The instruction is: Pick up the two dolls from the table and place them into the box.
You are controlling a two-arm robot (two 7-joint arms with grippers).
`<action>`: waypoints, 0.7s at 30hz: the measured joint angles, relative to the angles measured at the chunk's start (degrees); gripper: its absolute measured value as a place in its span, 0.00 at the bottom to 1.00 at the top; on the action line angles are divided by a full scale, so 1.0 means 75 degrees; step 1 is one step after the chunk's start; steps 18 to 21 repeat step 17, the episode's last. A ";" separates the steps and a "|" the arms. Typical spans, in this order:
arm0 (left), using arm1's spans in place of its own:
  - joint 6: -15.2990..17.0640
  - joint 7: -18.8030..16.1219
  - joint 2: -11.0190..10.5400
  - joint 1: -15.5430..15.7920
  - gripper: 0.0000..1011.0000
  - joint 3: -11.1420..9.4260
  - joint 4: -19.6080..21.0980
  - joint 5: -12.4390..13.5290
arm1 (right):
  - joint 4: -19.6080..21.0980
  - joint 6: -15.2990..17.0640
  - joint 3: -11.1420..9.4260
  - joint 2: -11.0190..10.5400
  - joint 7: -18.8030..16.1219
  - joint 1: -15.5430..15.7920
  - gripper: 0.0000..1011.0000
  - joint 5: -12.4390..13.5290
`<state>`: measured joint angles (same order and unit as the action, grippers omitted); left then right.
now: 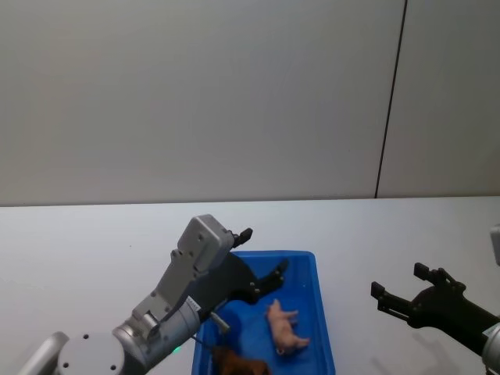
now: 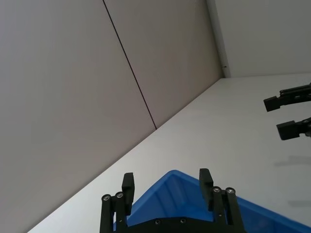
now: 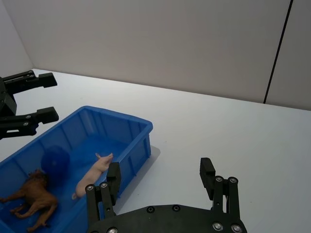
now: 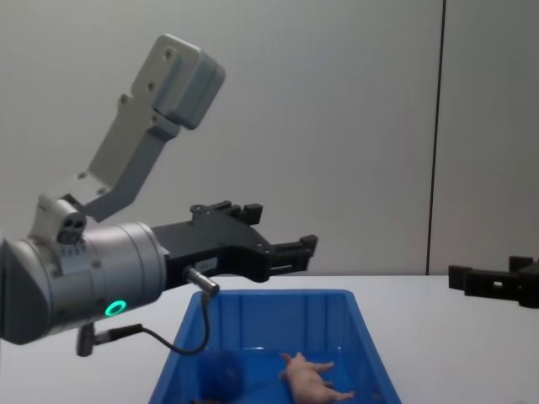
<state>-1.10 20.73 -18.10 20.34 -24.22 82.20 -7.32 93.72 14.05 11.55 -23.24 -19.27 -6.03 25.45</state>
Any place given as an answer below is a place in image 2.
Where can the blue plastic bin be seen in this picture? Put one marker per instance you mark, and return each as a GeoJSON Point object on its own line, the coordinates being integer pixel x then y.
{"type": "Point", "coordinates": [175, 199]}

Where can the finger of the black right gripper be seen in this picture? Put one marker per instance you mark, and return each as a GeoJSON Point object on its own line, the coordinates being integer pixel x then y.
{"type": "Point", "coordinates": [288, 129]}
{"type": "Point", "coordinates": [274, 103]}

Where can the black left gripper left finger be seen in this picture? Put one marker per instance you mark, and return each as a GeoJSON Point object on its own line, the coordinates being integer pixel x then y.
{"type": "Point", "coordinates": [128, 191]}

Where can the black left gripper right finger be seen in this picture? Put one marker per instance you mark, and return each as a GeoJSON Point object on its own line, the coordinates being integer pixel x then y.
{"type": "Point", "coordinates": [206, 187]}

